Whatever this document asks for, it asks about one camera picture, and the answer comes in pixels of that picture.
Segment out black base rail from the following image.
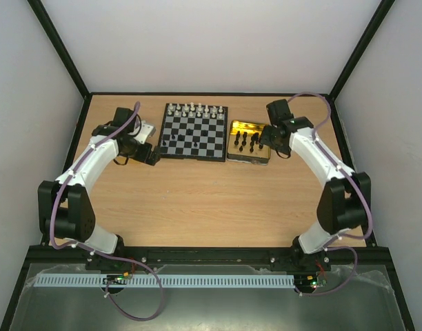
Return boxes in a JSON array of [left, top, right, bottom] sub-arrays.
[[26, 245, 391, 270]]

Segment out white slotted cable duct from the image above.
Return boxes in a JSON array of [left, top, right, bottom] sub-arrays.
[[34, 274, 294, 289]]

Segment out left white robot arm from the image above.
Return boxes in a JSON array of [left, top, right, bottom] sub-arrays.
[[38, 103, 161, 256]]

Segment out gold tin with black pieces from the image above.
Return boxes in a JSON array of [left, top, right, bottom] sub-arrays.
[[226, 120, 271, 166]]

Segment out black silver chess board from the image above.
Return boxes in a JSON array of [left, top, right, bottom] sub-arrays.
[[158, 102, 228, 162]]

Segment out purple cable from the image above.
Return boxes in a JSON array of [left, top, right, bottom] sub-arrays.
[[287, 91, 374, 298], [48, 101, 165, 321]]

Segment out black aluminium frame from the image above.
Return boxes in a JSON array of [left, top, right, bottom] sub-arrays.
[[0, 0, 416, 331]]

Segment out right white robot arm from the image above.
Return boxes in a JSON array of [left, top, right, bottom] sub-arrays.
[[259, 99, 373, 270]]

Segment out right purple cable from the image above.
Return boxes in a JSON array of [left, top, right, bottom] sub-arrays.
[[287, 91, 374, 298]]

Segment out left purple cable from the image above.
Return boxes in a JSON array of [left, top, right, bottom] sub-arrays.
[[48, 101, 165, 321]]

